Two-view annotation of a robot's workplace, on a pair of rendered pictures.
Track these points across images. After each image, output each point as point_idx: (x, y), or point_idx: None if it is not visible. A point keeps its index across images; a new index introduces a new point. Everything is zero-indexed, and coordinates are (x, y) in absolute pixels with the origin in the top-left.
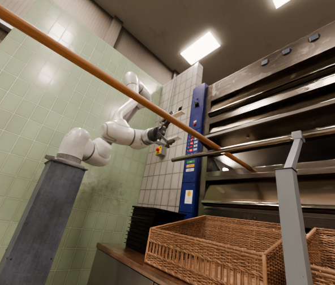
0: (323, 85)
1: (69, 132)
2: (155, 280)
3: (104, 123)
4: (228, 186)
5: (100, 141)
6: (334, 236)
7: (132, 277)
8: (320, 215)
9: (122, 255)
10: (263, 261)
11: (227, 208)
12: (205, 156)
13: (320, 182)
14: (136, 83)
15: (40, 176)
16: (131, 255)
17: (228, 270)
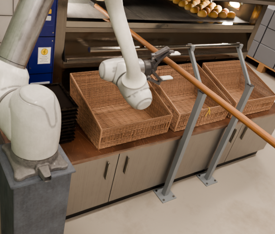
0: None
1: (52, 117)
2: (122, 152)
3: (149, 99)
4: (90, 37)
5: (28, 77)
6: None
7: (96, 162)
8: (147, 58)
9: (81, 159)
10: (172, 117)
11: (90, 61)
12: None
13: (153, 36)
14: None
15: (22, 203)
16: (78, 153)
17: (100, 107)
